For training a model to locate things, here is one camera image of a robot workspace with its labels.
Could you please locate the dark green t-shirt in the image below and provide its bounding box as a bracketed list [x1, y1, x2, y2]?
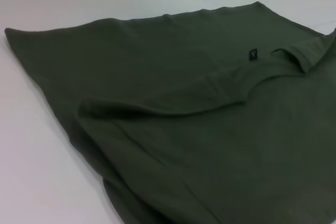
[4, 1, 336, 224]

